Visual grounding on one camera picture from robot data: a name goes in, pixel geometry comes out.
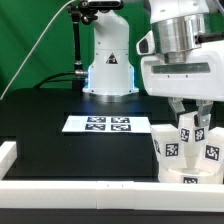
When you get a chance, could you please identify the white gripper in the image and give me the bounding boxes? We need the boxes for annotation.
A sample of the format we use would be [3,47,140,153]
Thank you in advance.
[136,31,224,127]

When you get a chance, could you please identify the white round stool seat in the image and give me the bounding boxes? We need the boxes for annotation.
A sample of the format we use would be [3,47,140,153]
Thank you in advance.
[158,166,223,184]

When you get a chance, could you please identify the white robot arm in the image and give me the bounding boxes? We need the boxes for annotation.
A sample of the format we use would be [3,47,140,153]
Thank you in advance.
[84,0,224,126]

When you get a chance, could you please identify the white marker sheet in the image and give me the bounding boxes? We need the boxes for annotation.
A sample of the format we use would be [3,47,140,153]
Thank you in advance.
[62,116,150,134]

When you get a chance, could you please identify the green backdrop curtain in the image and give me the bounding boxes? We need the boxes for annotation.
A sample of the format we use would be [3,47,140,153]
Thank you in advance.
[0,0,224,98]

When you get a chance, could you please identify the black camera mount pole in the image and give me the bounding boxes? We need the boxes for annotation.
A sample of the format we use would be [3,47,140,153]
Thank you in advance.
[67,4,84,93]

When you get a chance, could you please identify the black cable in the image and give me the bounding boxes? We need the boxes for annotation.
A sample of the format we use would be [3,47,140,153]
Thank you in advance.
[33,71,84,89]

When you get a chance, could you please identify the black camera on mount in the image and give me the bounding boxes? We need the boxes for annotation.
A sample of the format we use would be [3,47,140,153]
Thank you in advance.
[79,0,123,10]

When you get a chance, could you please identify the white cable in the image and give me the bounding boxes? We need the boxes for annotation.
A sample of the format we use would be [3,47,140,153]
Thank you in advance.
[0,0,76,101]

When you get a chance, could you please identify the white left rail block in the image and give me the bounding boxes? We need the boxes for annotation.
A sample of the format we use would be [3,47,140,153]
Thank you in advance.
[0,141,17,181]

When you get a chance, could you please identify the white front rail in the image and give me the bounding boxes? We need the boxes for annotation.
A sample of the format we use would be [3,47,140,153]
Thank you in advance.
[0,181,224,212]

